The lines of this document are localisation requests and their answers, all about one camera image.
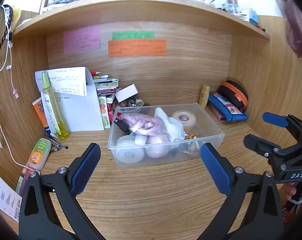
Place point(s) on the pink round portable fan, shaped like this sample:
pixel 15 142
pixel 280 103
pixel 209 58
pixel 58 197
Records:
pixel 156 145

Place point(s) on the metal nail clipper tools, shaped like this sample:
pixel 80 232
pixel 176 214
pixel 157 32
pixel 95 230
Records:
pixel 56 145

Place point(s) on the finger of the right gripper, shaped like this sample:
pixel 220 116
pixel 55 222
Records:
pixel 261 146
pixel 280 121

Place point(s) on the clear plastic storage bin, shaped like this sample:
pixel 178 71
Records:
pixel 150 135

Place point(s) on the white folded paper document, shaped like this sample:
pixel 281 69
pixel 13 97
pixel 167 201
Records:
pixel 77 98

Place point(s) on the bundle of marker pens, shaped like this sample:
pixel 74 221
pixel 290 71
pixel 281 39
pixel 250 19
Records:
pixel 23 178

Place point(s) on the orange small box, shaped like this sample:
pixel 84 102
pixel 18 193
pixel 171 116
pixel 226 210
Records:
pixel 39 108

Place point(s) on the yellow-green spray bottle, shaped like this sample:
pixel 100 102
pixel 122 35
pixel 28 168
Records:
pixel 53 110

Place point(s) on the fruit pattern box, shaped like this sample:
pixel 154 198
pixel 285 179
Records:
pixel 104 111

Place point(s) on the white fleece pouch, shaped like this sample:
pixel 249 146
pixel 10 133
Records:
pixel 169 125

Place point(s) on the blue patchwork pencil pouch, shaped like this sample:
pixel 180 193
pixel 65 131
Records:
pixel 227 110

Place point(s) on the cream jar with purple label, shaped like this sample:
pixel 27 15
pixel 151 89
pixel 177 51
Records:
pixel 187 119

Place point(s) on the orange sticky note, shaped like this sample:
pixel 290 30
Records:
pixel 137 47

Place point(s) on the stack of books and cards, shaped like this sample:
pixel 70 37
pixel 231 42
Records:
pixel 106 86

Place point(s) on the white printed label sheet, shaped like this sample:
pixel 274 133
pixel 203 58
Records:
pixel 10 201

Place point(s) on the small yellow lotion bottle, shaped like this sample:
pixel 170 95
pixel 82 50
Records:
pixel 204 94

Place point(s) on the pink sticky note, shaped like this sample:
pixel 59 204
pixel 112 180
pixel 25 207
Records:
pixel 81 40

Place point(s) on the black orange zip case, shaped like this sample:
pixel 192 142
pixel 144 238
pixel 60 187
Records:
pixel 235 94

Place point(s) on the green sticky note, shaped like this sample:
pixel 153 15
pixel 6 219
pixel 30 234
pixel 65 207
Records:
pixel 125 35

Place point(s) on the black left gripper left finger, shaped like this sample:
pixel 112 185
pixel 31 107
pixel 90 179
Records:
pixel 38 218

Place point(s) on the translucent white round jar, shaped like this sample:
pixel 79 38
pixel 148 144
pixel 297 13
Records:
pixel 127 151

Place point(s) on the white cardboard box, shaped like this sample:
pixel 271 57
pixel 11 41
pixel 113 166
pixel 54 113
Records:
pixel 125 93

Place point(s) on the teal frosted small bottle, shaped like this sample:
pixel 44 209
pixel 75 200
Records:
pixel 140 139

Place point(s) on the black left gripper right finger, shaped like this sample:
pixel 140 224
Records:
pixel 263 218

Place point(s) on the dark green spray bottle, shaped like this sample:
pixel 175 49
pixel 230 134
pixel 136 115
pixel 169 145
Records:
pixel 123 126

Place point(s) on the orange green lotion tube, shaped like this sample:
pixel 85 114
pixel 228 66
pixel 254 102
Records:
pixel 39 154

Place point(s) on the person right hand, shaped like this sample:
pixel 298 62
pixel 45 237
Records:
pixel 289 190

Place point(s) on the bowl of beads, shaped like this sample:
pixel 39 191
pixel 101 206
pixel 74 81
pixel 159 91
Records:
pixel 132 102

